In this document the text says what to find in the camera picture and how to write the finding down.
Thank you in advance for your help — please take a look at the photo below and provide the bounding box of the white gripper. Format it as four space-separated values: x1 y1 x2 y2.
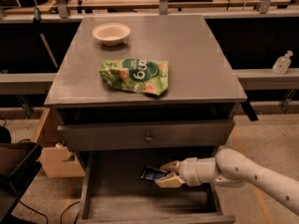
155 158 202 189

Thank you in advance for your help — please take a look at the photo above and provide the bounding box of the dark blue rxbar wrapper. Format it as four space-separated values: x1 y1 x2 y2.
139 166 167 182

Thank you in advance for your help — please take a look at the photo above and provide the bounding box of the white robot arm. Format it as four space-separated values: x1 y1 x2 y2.
155 148 299 215

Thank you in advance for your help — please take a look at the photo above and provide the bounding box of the round metal drawer knob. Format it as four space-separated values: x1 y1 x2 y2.
144 133 153 143

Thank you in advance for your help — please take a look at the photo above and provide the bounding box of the grey top drawer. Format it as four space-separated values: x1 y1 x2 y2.
58 119 235 151

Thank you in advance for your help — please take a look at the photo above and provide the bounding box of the grey drawer cabinet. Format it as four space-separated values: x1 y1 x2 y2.
45 15 247 224

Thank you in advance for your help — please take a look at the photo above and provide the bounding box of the grey open middle drawer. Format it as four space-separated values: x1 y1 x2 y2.
78 147 235 224

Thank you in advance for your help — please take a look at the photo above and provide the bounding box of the green snack chip bag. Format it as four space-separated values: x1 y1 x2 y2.
99 59 169 96

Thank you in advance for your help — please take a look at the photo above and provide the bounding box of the cardboard box on floor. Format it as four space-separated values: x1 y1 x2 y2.
31 108 85 178

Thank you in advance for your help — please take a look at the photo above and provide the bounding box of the long grey background bench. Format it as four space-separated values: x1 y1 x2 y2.
0 68 299 95

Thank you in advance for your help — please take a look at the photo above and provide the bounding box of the white paper bowl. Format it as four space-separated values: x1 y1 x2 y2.
92 22 131 46

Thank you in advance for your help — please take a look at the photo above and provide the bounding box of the clear sanitizer pump bottle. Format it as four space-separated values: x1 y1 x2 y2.
273 50 293 75

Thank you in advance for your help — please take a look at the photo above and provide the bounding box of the black floor cable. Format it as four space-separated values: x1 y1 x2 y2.
18 199 81 224

